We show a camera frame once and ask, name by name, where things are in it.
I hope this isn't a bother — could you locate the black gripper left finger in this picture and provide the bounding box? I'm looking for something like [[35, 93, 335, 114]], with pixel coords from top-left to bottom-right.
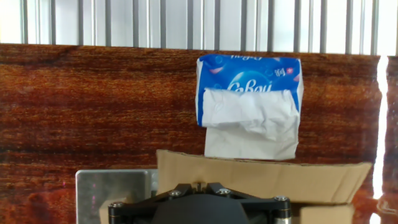
[[108, 182, 195, 224]]

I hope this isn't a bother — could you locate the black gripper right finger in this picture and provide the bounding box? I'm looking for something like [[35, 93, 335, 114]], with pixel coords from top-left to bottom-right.
[[204, 182, 292, 224]]

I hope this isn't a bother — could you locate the brown cardboard box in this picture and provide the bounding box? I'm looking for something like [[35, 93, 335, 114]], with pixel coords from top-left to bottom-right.
[[155, 149, 373, 224]]

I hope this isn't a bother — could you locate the small wooden cube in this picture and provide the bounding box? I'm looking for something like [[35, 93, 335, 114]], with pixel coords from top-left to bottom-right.
[[98, 197, 128, 224]]

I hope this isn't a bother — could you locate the silver digital kitchen scale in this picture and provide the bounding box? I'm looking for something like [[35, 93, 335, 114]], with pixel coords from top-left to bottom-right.
[[75, 169, 159, 224]]

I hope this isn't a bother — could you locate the blue tissue pack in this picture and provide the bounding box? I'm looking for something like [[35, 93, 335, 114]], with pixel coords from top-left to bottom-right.
[[195, 53, 305, 161]]

